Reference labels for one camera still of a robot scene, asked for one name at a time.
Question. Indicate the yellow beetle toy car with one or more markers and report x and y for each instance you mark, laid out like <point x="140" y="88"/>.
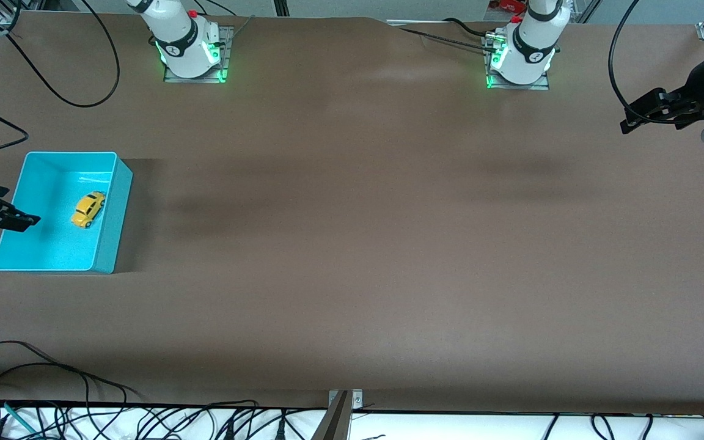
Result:
<point x="88" y="209"/>

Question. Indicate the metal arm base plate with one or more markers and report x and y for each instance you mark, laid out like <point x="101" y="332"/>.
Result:
<point x="220" y="55"/>
<point x="544" y="82"/>

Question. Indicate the black aluminium profile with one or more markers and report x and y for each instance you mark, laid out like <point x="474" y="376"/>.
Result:
<point x="282" y="6"/>

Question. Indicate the red object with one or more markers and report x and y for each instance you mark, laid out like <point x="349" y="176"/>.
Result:
<point x="508" y="5"/>

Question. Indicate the turquoise plastic bin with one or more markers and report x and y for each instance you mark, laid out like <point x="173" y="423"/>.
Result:
<point x="52" y="250"/>

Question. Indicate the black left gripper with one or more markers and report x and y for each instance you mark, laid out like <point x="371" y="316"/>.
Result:
<point x="696" y="90"/>

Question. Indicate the dark metal post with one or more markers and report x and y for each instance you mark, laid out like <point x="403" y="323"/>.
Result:
<point x="333" y="421"/>

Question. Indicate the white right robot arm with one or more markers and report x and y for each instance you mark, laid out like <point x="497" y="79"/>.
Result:
<point x="181" y="49"/>

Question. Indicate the small metal bracket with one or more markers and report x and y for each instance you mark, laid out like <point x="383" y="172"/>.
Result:
<point x="357" y="398"/>

